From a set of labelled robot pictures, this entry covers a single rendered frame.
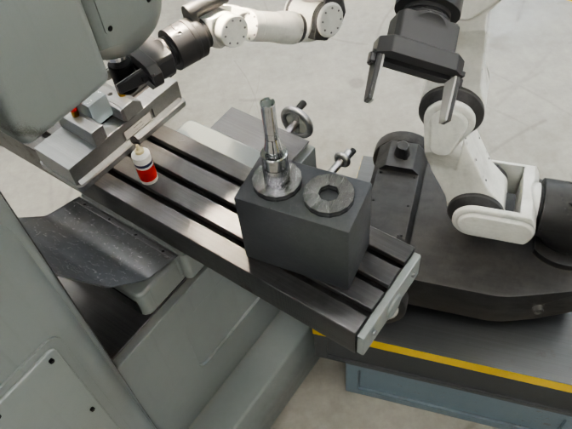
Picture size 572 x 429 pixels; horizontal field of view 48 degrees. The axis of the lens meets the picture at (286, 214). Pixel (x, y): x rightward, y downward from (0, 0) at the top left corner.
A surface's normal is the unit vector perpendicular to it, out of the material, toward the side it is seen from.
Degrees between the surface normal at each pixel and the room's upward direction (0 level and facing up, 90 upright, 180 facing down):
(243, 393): 0
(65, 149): 0
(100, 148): 90
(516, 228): 90
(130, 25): 90
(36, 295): 88
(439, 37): 36
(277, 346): 0
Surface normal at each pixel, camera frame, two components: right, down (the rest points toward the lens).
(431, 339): -0.07, -0.62
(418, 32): 0.19, -0.10
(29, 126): 0.82, 0.41
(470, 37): -0.16, 0.96
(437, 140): -0.28, 0.77
